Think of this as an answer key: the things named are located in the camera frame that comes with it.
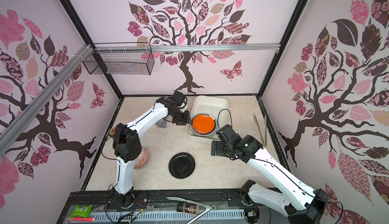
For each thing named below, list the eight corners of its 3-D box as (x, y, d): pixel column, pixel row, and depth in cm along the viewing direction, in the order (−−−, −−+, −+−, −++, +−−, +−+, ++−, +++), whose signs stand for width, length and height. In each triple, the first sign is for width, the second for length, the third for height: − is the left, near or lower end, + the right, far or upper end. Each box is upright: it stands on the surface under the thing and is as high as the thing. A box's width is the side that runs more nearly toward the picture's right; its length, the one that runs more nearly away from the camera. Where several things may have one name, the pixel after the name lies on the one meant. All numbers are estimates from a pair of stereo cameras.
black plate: (168, 179, 82) (167, 177, 79) (171, 154, 91) (170, 152, 88) (194, 179, 82) (194, 177, 79) (195, 154, 91) (195, 152, 88)
